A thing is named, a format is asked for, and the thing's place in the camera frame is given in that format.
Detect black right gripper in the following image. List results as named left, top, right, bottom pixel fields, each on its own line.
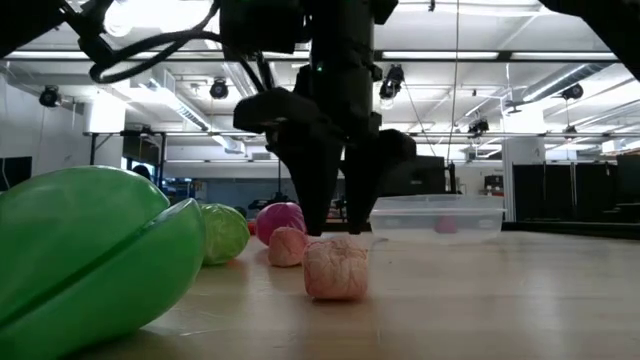
left=233, top=62, right=418, bottom=237

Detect magenta toy onion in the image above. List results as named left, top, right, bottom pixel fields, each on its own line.
left=254, top=201, right=308, bottom=246

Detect blocky pink veined toy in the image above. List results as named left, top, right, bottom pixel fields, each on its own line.
left=302, top=236, right=370, bottom=302

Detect clear plastic tupperware container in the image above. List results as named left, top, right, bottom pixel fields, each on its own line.
left=369, top=194, right=507, bottom=245

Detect green toy bell pepper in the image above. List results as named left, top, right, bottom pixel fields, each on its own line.
left=0, top=165, right=208, bottom=360

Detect small pink toy produce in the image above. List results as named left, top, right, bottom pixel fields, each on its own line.
left=433, top=214, right=459, bottom=235

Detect black computer monitor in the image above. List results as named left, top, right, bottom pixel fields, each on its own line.
left=0, top=155, right=34, bottom=192
left=399, top=153, right=446, bottom=197

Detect round pink veined toy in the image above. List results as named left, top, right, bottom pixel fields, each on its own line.
left=267, top=226, right=310, bottom=268

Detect light green toy cabbage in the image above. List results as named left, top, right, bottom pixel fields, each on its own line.
left=199, top=203, right=251, bottom=266

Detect overhead beam with light strips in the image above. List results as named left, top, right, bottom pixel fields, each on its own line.
left=0, top=48, right=621, bottom=64

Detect black partition panels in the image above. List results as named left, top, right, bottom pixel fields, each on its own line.
left=512, top=153, right=640, bottom=224

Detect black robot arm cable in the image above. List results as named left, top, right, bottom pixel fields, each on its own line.
left=88, top=3, right=274, bottom=94

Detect black background workstation frame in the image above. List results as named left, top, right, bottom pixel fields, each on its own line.
left=89, top=130, right=167, bottom=189

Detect black aluminium rig frame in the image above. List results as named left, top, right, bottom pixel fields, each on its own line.
left=319, top=219, right=640, bottom=240

